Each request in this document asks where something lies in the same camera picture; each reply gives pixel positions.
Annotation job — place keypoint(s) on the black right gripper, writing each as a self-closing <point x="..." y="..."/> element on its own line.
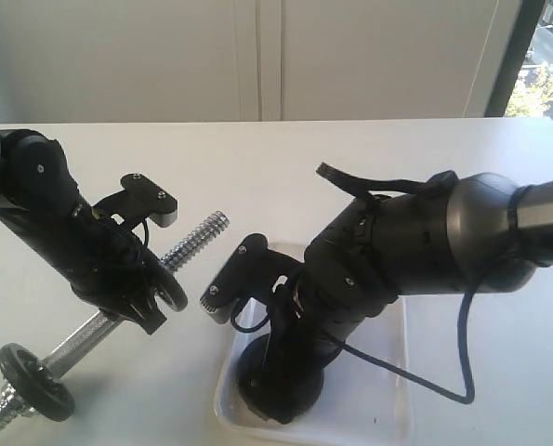
<point x="336" y="288"/>

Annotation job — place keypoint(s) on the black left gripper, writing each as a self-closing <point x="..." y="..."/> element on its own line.
<point x="106" y="264"/>

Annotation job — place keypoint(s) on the black weight plate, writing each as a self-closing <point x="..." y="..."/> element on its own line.
<point x="274" y="386"/>
<point x="35" y="383"/>
<point x="168" y="287"/>

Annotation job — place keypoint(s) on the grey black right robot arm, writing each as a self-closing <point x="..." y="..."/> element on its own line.
<point x="448" y="235"/>

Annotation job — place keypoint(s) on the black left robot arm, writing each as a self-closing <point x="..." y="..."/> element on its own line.
<point x="34" y="176"/>

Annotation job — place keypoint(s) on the white rectangular plastic tray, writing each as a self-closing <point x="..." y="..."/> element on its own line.
<point x="360" y="404"/>

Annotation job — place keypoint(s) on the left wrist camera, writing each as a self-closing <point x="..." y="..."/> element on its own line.
<point x="138" y="200"/>

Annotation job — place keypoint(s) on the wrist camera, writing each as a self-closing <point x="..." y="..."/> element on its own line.
<point x="249" y="273"/>
<point x="138" y="200"/>

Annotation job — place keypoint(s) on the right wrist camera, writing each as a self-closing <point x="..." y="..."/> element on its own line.
<point x="249" y="273"/>

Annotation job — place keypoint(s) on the black window frame post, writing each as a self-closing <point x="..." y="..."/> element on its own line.
<point x="521" y="35"/>

